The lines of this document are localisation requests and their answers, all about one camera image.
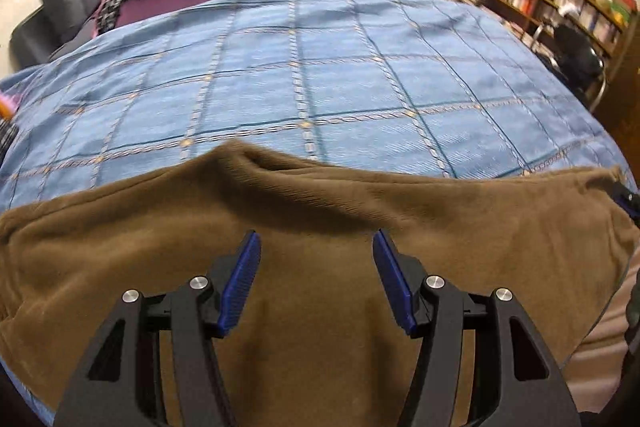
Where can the brown fleece towel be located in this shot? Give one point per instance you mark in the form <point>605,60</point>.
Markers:
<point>320,217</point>

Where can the black office chair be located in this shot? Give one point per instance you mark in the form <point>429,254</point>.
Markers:
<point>575,52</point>

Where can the purple cloth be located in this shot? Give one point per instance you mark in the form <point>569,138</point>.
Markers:
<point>160,7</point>

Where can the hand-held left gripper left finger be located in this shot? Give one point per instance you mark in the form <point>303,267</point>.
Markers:
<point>239,287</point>

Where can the blue checked blanket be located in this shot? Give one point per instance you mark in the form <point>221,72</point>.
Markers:
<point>300,72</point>

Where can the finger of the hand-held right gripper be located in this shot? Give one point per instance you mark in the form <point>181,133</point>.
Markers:
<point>629,199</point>

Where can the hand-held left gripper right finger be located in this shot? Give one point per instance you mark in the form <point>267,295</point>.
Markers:
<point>392,282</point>

